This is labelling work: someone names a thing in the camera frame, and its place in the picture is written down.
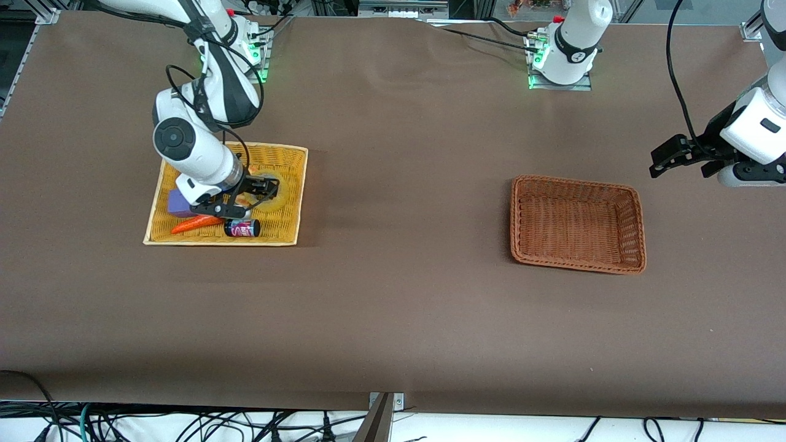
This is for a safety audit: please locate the yellowish clear tape roll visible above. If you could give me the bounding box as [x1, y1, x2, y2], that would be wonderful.
[247, 172, 296, 213]

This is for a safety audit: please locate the purple foam cube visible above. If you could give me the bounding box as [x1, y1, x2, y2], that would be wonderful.
[167, 188, 198, 219]

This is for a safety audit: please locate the dark soda can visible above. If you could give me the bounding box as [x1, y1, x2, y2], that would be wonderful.
[224, 219, 261, 239]

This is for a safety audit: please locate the orange toy carrot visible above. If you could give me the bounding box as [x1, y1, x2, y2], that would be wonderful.
[171, 215, 225, 235]

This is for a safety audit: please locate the yellow wicker basket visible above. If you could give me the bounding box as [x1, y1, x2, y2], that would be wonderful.
[143, 142, 308, 247]

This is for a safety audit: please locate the brown wicker basket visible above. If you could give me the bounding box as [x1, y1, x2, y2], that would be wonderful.
[510, 174, 647, 275]

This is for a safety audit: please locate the grey box behind table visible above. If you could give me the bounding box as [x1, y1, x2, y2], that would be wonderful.
[358, 0, 449, 19]

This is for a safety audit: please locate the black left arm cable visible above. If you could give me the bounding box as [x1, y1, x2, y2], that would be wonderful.
[666, 0, 704, 145]

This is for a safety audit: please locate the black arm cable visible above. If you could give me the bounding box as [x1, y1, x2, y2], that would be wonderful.
[666, 0, 704, 145]
[165, 60, 266, 185]

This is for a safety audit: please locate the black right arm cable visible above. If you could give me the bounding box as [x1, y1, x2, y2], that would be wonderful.
[165, 60, 266, 185]

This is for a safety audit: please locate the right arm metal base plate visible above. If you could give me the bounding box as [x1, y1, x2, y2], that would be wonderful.
[244, 26, 271, 84]

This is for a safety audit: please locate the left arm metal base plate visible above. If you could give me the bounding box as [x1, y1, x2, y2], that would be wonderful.
[527, 31, 594, 92]

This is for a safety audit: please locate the aluminium frame profile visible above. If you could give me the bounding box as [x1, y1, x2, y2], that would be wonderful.
[34, 0, 62, 25]
[740, 9, 768, 42]

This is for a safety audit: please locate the black cable on table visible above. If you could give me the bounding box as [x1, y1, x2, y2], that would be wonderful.
[429, 17, 542, 55]

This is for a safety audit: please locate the aluminium table leg bracket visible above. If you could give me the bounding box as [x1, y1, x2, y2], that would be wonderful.
[353, 392, 406, 442]

